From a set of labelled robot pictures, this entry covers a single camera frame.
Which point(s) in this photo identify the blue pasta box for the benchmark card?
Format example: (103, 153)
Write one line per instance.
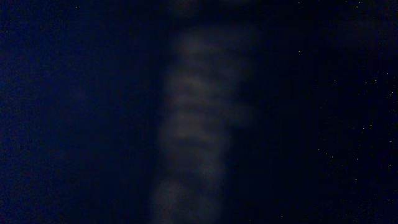
(200, 108)

